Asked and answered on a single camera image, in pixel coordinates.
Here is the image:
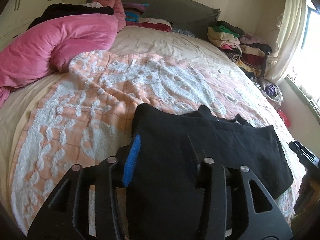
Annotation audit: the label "black sweater with orange patches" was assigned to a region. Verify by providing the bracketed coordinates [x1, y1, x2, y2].
[123, 103, 293, 239]

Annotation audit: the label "floral basket with clothes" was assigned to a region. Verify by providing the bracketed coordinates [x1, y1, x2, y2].
[251, 76, 284, 110]

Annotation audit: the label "right stack folded clothes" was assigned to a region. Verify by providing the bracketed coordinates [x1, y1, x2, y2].
[222, 33, 272, 78]

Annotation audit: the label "stack folded clothes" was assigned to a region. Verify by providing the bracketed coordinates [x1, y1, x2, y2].
[222, 33, 272, 78]
[207, 24, 242, 55]

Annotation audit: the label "left stack folded clothes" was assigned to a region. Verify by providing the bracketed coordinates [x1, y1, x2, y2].
[207, 24, 242, 55]

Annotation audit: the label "red plastic bag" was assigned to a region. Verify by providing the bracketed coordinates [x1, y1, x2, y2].
[277, 109, 291, 128]

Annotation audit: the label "green window sill cover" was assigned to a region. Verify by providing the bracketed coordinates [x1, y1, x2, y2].
[285, 77, 320, 123]

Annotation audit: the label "peach white quilted bedspread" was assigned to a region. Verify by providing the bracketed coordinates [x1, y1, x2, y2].
[1, 27, 305, 232]

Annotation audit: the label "cream curtain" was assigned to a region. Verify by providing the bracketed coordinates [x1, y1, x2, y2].
[265, 0, 308, 83]

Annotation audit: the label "red white folded cloth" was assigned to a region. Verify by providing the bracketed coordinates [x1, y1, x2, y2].
[126, 17, 172, 33]

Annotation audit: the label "pink comforter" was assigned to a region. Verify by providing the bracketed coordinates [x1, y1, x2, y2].
[1, 0, 126, 103]

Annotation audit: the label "grey-green headboard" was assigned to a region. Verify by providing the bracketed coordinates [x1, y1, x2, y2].
[86, 0, 221, 40]

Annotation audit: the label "black garment on comforter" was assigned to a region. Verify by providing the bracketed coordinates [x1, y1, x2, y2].
[27, 3, 114, 30]

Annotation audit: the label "cream wardrobe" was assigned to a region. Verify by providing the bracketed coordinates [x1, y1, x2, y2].
[1, 0, 62, 49]

